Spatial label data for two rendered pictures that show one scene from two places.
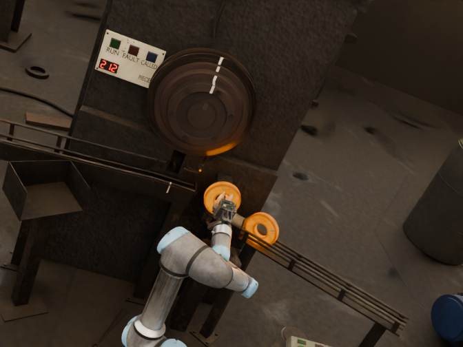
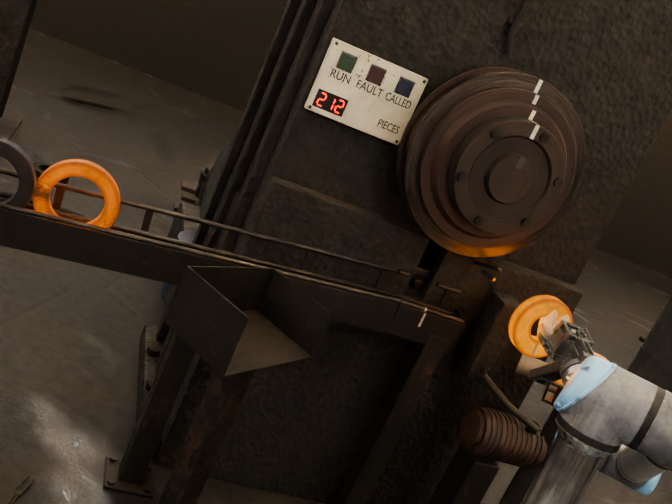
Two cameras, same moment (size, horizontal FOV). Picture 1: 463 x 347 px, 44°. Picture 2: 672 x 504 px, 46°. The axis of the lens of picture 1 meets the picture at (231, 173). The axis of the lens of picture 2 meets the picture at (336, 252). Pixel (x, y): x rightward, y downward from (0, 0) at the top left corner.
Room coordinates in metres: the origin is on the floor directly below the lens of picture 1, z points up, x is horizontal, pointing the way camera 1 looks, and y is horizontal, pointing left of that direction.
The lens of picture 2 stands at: (0.29, 0.70, 1.32)
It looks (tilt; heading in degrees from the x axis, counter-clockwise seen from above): 16 degrees down; 354
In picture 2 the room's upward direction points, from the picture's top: 24 degrees clockwise
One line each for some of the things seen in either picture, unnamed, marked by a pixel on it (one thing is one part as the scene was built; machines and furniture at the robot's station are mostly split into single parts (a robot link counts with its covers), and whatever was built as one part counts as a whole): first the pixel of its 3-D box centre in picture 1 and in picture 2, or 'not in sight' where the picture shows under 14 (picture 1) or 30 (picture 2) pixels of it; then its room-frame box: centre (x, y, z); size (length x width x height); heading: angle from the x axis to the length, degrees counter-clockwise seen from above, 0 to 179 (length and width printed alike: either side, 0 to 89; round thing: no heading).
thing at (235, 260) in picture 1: (203, 288); (470, 496); (2.20, -0.11, 0.27); 0.22 x 0.13 x 0.53; 104
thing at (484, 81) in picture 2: (201, 104); (491, 165); (2.25, 0.24, 1.11); 0.47 x 0.06 x 0.47; 104
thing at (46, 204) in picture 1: (30, 242); (202, 428); (1.87, 0.65, 0.36); 0.26 x 0.20 x 0.72; 139
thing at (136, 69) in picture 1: (130, 60); (366, 93); (2.27, 0.60, 1.15); 0.26 x 0.02 x 0.18; 104
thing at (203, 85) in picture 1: (201, 113); (507, 176); (2.15, 0.22, 1.11); 0.28 x 0.06 x 0.28; 104
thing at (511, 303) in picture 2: (215, 199); (489, 336); (2.32, 0.02, 0.68); 0.11 x 0.08 x 0.24; 14
